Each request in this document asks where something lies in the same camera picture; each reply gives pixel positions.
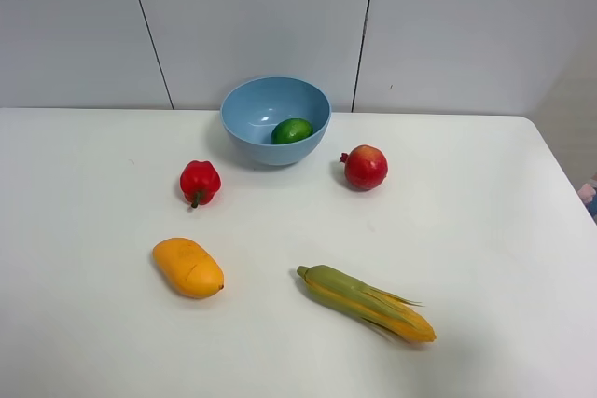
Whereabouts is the green lime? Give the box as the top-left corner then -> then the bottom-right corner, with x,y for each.
271,117 -> 313,144

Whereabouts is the blue plastic bowl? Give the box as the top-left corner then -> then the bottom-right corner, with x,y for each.
220,76 -> 332,166

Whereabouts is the red bell pepper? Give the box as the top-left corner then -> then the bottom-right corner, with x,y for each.
179,160 -> 221,209

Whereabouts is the pink object at table edge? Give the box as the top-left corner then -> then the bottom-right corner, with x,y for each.
577,174 -> 597,220

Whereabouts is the yellow mango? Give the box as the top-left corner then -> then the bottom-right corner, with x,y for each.
152,238 -> 225,299

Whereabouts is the red pomegranate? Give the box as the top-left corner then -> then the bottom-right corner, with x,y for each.
340,144 -> 388,191

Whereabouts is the corn cob with husk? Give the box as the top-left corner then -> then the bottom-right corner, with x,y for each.
297,265 -> 437,343

